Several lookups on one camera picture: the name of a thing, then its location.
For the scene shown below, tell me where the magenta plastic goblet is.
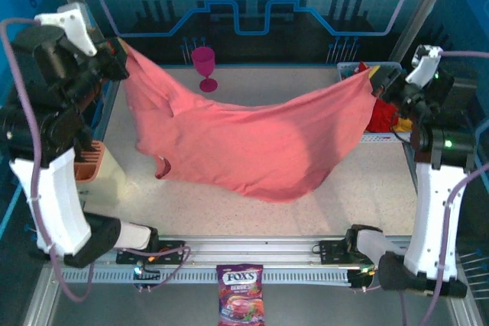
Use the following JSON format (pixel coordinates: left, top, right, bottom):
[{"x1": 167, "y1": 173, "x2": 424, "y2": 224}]
[{"x1": 191, "y1": 47, "x2": 219, "y2": 94}]

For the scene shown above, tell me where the pink t-shirt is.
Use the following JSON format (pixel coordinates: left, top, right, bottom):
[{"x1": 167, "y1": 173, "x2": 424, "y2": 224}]
[{"x1": 122, "y1": 41, "x2": 377, "y2": 204}]

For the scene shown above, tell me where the red t-shirt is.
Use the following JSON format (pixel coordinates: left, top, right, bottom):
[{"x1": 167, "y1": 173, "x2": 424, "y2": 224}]
[{"x1": 357, "y1": 60, "x2": 406, "y2": 134}]

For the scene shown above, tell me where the white plastic basket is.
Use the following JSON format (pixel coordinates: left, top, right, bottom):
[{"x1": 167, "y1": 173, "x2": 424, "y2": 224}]
[{"x1": 336, "y1": 61, "x2": 413, "y2": 144}]

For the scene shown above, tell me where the orange and cream knife block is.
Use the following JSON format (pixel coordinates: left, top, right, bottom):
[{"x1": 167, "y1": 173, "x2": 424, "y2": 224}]
[{"x1": 73, "y1": 140, "x2": 126, "y2": 208}]

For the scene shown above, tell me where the black controller board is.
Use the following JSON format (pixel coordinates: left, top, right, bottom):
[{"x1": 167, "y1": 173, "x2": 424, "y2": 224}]
[
  {"x1": 132, "y1": 263, "x2": 161, "y2": 291},
  {"x1": 348, "y1": 266, "x2": 377, "y2": 291}
]

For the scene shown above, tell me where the purple Fox's candy bag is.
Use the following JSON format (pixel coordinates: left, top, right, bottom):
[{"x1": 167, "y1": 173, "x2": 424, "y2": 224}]
[{"x1": 215, "y1": 263, "x2": 265, "y2": 326}]

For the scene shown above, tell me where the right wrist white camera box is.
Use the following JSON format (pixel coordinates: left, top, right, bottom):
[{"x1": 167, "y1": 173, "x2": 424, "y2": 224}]
[{"x1": 405, "y1": 45, "x2": 444, "y2": 86}]

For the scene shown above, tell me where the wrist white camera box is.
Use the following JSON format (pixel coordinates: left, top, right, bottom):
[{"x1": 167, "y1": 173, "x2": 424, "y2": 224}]
[
  {"x1": 34, "y1": 2, "x2": 99, "y2": 56},
  {"x1": 405, "y1": 45, "x2": 444, "y2": 86}
]

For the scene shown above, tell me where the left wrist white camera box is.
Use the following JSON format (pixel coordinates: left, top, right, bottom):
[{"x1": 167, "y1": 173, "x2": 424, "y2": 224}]
[{"x1": 34, "y1": 2, "x2": 99, "y2": 56}]

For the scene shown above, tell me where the black-handled knife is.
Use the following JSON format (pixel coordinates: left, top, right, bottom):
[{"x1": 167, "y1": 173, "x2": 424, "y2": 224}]
[{"x1": 78, "y1": 129, "x2": 96, "y2": 163}]

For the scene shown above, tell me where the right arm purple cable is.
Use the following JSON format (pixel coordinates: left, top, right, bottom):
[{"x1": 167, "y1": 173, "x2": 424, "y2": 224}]
[{"x1": 397, "y1": 50, "x2": 489, "y2": 326}]

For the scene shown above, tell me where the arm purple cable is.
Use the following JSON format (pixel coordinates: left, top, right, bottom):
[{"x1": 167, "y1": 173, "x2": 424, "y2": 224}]
[
  {"x1": 397, "y1": 50, "x2": 489, "y2": 326},
  {"x1": 0, "y1": 17, "x2": 192, "y2": 302}
]

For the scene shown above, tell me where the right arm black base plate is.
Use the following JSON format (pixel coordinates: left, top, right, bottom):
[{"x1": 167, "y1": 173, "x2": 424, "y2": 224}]
[{"x1": 319, "y1": 239, "x2": 383, "y2": 265}]

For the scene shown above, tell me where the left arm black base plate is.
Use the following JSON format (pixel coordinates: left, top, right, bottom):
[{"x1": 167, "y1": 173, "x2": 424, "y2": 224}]
[{"x1": 115, "y1": 240, "x2": 185, "y2": 265}]

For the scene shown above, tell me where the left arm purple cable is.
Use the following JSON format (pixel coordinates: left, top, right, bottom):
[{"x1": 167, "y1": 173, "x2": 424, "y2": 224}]
[{"x1": 0, "y1": 17, "x2": 192, "y2": 302}]

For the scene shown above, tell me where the aluminium mounting rail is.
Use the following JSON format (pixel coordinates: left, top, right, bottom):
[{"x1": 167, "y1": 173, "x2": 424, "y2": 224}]
[{"x1": 45, "y1": 234, "x2": 459, "y2": 270}]

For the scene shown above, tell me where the white slotted cable duct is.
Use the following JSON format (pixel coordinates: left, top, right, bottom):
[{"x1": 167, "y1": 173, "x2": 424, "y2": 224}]
[{"x1": 60, "y1": 267, "x2": 352, "y2": 285}]

